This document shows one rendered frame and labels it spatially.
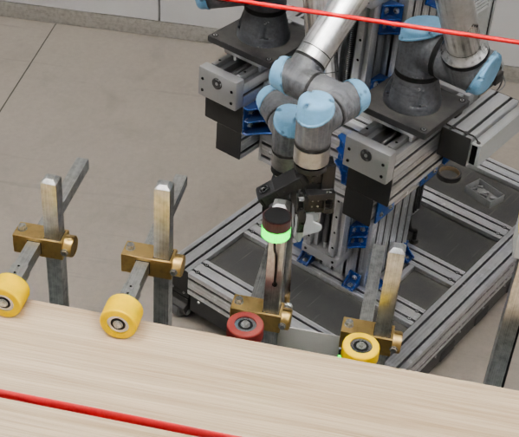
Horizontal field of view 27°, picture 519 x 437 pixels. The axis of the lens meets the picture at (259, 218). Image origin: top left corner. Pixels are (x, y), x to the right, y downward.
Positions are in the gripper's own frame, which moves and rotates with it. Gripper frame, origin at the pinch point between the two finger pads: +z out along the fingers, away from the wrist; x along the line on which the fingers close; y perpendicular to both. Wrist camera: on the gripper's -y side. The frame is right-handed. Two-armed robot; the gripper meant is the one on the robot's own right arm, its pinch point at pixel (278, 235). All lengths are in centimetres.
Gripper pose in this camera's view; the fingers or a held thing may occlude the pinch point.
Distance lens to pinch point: 269.9
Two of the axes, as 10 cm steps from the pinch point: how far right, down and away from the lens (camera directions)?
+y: 2.0, -6.1, 7.7
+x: -9.8, -1.7, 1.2
